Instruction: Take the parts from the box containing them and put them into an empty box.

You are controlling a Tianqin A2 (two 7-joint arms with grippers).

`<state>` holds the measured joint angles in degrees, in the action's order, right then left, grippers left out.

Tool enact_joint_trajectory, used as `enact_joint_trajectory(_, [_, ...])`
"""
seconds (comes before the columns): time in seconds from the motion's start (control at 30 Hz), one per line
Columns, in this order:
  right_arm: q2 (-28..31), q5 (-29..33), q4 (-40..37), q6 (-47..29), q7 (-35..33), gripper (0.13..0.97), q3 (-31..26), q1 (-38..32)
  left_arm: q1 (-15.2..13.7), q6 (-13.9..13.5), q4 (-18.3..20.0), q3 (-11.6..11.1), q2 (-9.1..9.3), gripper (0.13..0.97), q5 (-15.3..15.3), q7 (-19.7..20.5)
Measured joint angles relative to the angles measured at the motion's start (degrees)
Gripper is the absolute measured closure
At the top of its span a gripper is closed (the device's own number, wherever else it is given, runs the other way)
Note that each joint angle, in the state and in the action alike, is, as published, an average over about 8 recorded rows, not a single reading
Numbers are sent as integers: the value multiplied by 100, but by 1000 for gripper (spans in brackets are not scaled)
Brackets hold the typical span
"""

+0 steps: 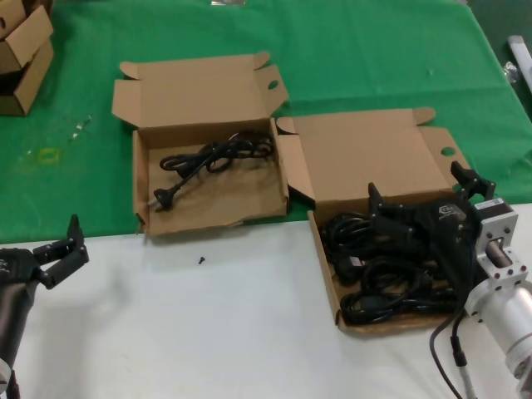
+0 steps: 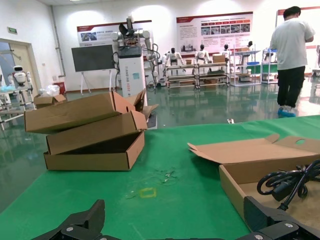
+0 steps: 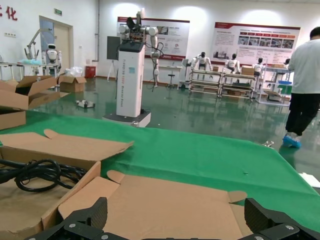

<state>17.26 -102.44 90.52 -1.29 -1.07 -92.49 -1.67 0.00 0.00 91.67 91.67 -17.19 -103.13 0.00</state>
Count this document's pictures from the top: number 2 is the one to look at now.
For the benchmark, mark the cardboard carton on shelf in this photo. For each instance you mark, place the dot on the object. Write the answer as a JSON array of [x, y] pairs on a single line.
[[218, 58]]

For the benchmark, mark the small red-framed wall poster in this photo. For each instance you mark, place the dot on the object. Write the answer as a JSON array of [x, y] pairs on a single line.
[[97, 35]]

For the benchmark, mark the white frame table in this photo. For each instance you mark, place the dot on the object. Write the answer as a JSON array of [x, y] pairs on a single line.
[[12, 92]]

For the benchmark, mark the beige door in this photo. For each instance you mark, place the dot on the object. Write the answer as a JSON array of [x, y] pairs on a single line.
[[25, 57]]

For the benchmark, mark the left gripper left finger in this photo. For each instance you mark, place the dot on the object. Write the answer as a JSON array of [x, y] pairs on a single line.
[[82, 225]]

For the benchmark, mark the wide red-framed wall poster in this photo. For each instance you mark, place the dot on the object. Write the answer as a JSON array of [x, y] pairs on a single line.
[[190, 35]]

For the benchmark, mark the metal shelf rack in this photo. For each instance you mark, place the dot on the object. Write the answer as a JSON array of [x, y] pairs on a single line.
[[180, 67], [246, 66], [268, 64], [212, 75]]

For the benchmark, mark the black display screen on stand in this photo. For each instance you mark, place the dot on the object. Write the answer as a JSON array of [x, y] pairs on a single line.
[[92, 57]]

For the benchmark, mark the green exit sign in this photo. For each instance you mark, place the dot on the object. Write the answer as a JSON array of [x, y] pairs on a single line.
[[12, 30]]

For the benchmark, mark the stacked cardboard box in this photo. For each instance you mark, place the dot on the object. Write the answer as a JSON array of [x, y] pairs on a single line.
[[70, 115], [95, 135], [87, 162]]

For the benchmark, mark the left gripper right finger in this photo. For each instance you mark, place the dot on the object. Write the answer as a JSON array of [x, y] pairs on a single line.
[[270, 222]]

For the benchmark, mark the small white round-head robot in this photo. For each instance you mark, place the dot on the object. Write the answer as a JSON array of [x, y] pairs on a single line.
[[20, 75]]

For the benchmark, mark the red bin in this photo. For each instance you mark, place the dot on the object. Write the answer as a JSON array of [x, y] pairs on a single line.
[[60, 88]]

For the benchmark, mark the blue cloth pile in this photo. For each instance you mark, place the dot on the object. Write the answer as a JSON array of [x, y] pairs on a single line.
[[5, 88]]

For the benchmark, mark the torn-edged open cardboard box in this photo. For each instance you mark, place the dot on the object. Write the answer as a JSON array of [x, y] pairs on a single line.
[[245, 152]]

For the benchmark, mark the person in white shirt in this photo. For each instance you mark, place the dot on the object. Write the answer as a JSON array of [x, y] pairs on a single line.
[[290, 42]]

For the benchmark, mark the green tablecloth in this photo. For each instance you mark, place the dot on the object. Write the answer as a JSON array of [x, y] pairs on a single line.
[[175, 150]]

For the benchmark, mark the open cardboard carton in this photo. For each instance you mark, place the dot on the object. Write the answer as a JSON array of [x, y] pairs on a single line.
[[45, 101]]

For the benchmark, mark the clear plastic bags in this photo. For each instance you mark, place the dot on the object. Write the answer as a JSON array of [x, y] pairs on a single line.
[[51, 90]]

